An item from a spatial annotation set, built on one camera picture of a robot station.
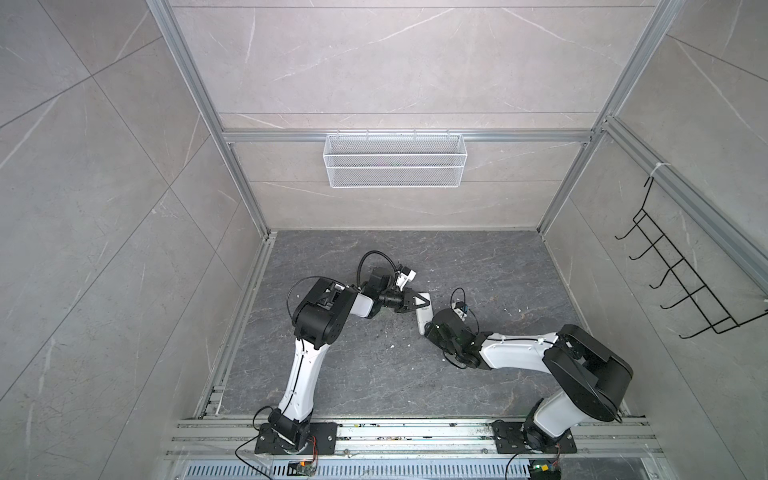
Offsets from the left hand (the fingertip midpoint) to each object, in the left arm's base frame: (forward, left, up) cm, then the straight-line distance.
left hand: (429, 300), depth 95 cm
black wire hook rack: (-24, -52, +30) cm, 65 cm away
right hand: (-8, +2, -3) cm, 9 cm away
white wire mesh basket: (+40, +10, +26) cm, 49 cm away
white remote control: (-5, +2, 0) cm, 5 cm away
